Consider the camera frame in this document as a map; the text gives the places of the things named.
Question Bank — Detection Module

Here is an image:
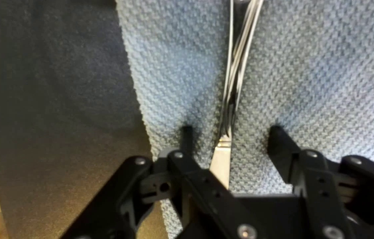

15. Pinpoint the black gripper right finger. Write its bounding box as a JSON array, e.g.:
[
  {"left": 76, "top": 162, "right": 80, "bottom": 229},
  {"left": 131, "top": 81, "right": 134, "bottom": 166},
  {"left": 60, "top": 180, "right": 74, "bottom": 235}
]
[{"left": 268, "top": 124, "right": 374, "bottom": 239}]

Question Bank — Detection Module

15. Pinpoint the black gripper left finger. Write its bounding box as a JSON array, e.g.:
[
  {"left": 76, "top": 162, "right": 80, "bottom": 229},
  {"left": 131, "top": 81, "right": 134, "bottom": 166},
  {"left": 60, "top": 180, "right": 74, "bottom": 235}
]
[{"left": 60, "top": 124, "right": 264, "bottom": 239}]

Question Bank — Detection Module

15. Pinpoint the steel table knife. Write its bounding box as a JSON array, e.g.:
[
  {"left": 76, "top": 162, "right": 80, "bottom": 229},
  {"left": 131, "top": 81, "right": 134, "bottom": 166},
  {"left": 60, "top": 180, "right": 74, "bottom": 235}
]
[{"left": 208, "top": 0, "right": 267, "bottom": 189}]

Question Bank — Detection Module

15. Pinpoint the blue waffle-weave towel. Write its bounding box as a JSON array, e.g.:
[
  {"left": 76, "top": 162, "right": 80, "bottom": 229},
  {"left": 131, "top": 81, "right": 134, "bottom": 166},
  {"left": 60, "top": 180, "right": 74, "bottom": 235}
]
[{"left": 114, "top": 0, "right": 374, "bottom": 239}]

